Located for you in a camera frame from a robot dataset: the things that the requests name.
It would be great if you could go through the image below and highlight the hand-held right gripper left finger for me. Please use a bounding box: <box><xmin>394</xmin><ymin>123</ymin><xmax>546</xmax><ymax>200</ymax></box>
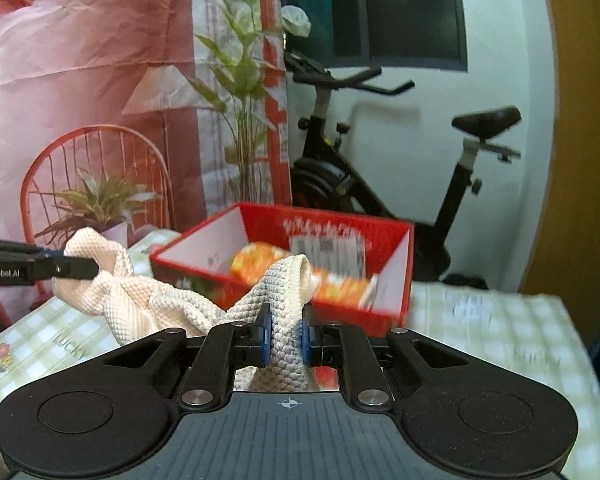
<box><xmin>105</xmin><ymin>304</ymin><xmax>273</xmax><ymax>412</ymax></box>

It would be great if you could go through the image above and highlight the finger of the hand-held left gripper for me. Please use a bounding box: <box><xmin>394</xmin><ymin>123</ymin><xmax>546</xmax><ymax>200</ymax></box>
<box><xmin>0</xmin><ymin>237</ymin><xmax>64</xmax><ymax>258</ymax></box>
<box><xmin>0</xmin><ymin>254</ymin><xmax>100</xmax><ymax>287</ymax></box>

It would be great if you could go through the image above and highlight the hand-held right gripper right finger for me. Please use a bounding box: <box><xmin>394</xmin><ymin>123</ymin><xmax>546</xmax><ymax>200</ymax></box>
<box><xmin>300</xmin><ymin>304</ymin><xmax>471</xmax><ymax>409</ymax></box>

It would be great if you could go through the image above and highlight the orange snack packet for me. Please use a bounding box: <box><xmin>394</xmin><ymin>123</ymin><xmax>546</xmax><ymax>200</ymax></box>
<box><xmin>230</xmin><ymin>242</ymin><xmax>381</xmax><ymax>311</ymax></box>

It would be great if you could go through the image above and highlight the cream waffle towel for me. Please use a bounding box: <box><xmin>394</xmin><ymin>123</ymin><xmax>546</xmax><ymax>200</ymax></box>
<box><xmin>51</xmin><ymin>226</ymin><xmax>318</xmax><ymax>393</ymax></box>

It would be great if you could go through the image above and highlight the red strawberry cardboard box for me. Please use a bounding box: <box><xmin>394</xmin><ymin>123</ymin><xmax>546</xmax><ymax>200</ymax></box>
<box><xmin>149</xmin><ymin>201</ymin><xmax>415</xmax><ymax>338</ymax></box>

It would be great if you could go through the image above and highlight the black exercise bike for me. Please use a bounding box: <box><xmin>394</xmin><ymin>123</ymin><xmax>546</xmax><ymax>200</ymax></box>
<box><xmin>283</xmin><ymin>51</ymin><xmax>522</xmax><ymax>288</ymax></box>

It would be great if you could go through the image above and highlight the checked cartoon tablecloth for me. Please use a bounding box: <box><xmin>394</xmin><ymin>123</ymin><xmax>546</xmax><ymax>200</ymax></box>
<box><xmin>0</xmin><ymin>227</ymin><xmax>600</xmax><ymax>480</ymax></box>

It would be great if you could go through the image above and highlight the red printed backdrop cloth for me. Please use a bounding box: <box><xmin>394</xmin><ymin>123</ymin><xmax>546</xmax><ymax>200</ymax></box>
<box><xmin>0</xmin><ymin>0</ymin><xmax>293</xmax><ymax>321</ymax></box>

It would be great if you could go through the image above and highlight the white plastic bag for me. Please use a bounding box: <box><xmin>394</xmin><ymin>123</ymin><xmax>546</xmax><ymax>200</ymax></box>
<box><xmin>280</xmin><ymin>5</ymin><xmax>312</xmax><ymax>38</ymax></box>

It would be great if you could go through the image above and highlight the wooden door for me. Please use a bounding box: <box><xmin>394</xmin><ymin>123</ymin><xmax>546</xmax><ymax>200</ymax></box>
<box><xmin>517</xmin><ymin>0</ymin><xmax>600</xmax><ymax>306</ymax></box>

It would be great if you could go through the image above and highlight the dark window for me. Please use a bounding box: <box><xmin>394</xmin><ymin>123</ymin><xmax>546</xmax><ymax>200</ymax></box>
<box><xmin>278</xmin><ymin>0</ymin><xmax>468</xmax><ymax>72</ymax></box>

